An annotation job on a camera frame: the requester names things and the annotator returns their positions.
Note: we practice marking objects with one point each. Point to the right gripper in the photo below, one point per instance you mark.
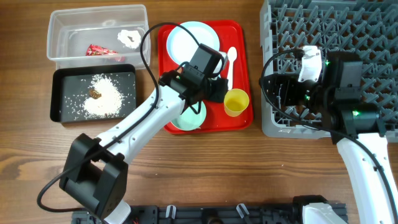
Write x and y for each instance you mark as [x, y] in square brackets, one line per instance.
[290, 81]

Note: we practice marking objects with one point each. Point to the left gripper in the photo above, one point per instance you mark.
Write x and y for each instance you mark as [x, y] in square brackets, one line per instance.
[221, 89]

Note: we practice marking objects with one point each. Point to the yellow plastic cup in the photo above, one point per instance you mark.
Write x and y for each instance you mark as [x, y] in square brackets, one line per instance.
[235, 102]

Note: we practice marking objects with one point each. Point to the green bowl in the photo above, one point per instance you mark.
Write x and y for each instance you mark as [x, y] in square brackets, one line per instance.
[189, 121]

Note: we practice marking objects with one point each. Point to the white rice pile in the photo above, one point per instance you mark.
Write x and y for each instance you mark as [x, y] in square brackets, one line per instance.
[117, 101]

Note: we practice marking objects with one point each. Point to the brown food scrap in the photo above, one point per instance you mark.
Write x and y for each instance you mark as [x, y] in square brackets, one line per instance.
[94, 94]

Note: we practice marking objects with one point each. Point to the red snack wrapper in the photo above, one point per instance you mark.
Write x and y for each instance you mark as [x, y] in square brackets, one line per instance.
[94, 50]

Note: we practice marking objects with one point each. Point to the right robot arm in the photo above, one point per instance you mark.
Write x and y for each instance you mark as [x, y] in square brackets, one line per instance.
[331, 87]

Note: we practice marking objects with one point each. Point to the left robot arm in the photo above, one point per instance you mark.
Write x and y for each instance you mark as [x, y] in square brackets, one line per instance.
[95, 172]

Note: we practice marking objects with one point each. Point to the grey dishwasher rack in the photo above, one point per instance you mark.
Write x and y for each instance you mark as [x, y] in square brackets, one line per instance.
[367, 28]

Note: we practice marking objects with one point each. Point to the white plastic spoon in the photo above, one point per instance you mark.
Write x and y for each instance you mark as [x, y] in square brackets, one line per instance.
[232, 56]

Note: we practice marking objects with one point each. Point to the light blue plate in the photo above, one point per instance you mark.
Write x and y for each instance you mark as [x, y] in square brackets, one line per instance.
[181, 46]

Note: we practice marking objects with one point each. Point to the red plastic tray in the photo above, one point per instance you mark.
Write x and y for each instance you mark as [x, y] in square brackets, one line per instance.
[230, 34]

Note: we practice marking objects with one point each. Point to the white crumpled tissue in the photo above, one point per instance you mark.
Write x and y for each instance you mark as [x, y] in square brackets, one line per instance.
[130, 38]

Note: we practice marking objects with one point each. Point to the clear plastic bin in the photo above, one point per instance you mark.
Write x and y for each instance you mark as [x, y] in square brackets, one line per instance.
[71, 31]

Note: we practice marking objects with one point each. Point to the black tray bin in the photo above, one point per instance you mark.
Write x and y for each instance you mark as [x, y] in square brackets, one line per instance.
[65, 72]

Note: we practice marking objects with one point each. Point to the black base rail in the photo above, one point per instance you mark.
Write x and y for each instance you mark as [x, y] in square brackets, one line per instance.
[266, 214]

